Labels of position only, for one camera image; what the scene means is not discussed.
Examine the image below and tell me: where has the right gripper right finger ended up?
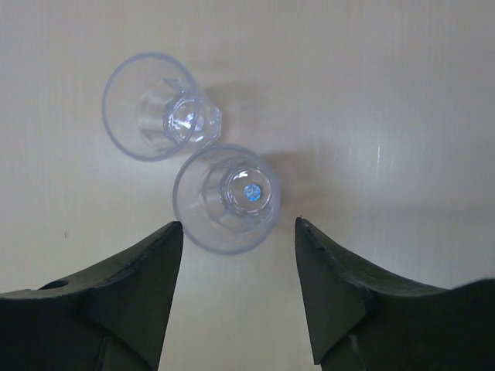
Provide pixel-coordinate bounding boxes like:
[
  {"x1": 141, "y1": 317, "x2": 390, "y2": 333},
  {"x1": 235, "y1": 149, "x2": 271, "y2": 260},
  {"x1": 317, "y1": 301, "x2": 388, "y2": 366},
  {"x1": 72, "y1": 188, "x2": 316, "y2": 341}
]
[{"x1": 295, "y1": 218, "x2": 494, "y2": 370}]

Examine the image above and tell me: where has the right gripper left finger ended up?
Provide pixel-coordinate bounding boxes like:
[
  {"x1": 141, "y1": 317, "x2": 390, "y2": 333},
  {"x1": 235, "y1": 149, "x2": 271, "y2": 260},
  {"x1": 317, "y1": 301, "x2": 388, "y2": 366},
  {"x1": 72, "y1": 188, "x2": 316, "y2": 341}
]
[{"x1": 1, "y1": 221, "x2": 183, "y2": 370}]

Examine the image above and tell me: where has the clear glass far right corner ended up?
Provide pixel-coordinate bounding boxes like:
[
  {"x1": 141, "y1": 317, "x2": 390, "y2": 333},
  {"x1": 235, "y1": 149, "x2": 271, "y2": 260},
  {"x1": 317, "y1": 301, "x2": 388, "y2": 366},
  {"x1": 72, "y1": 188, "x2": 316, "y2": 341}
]
[{"x1": 172, "y1": 144, "x2": 281, "y2": 255}]

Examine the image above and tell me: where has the clear glass right middle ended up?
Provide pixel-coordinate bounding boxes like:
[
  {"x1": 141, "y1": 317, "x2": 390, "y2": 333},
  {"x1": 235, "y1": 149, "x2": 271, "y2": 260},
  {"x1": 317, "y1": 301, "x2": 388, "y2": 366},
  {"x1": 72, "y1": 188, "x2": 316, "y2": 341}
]
[{"x1": 101, "y1": 52, "x2": 222, "y2": 162}]

